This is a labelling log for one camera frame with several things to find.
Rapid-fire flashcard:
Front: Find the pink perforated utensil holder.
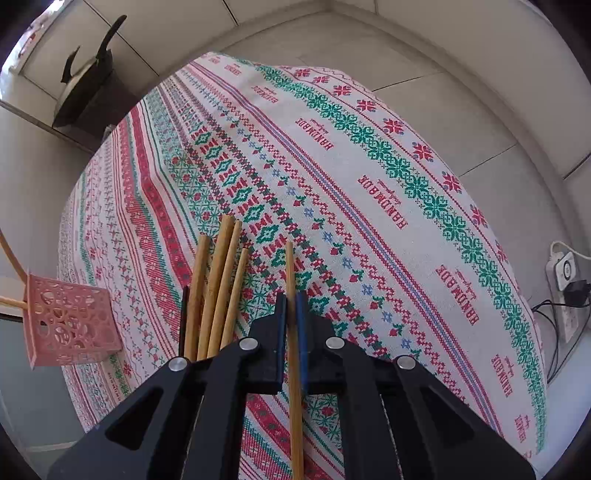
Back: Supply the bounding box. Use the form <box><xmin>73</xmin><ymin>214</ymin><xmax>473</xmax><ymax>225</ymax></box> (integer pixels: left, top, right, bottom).
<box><xmin>25</xmin><ymin>273</ymin><xmax>122</xmax><ymax>368</ymax></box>

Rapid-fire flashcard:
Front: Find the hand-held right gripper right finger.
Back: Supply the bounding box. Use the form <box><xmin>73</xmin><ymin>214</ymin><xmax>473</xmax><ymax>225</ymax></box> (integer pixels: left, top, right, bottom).
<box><xmin>294</xmin><ymin>291</ymin><xmax>537</xmax><ymax>480</ymax></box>

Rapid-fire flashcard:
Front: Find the red green patterned tablecloth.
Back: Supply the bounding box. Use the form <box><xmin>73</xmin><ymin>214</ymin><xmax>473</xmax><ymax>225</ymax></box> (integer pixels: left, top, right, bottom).
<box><xmin>55</xmin><ymin>51</ymin><xmax>551</xmax><ymax>480</ymax></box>

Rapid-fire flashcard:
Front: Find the white plug adapter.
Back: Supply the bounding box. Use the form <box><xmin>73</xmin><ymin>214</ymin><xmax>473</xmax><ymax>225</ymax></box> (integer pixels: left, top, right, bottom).
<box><xmin>551</xmin><ymin>251</ymin><xmax>579</xmax><ymax>291</ymax></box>

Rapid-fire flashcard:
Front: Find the white power strip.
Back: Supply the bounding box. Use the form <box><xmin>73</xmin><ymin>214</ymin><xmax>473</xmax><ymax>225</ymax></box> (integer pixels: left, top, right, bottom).
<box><xmin>545</xmin><ymin>249</ymin><xmax>591</xmax><ymax>343</ymax></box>

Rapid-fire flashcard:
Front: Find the black stand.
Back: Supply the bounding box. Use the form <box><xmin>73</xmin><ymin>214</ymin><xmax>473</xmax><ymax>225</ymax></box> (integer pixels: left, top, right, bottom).
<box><xmin>52</xmin><ymin>69</ymin><xmax>140</xmax><ymax>140</ymax></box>

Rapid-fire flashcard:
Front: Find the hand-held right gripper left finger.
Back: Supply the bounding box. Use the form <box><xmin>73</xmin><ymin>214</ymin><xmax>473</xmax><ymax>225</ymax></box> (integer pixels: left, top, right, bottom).
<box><xmin>46</xmin><ymin>291</ymin><xmax>288</xmax><ymax>480</ymax></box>

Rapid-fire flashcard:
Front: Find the black chopstick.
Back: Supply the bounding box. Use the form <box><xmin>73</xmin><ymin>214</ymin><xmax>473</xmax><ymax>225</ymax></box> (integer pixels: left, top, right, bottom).
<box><xmin>178</xmin><ymin>286</ymin><xmax>190</xmax><ymax>358</ymax></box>

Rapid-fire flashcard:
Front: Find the black power cable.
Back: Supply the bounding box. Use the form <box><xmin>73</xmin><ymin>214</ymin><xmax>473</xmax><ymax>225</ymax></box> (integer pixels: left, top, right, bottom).
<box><xmin>531</xmin><ymin>299</ymin><xmax>573</xmax><ymax>385</ymax></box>

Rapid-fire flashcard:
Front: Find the black power adapter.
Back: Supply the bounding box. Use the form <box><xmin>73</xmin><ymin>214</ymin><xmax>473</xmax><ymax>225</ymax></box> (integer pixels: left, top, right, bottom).
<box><xmin>565</xmin><ymin>281</ymin><xmax>591</xmax><ymax>308</ymax></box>

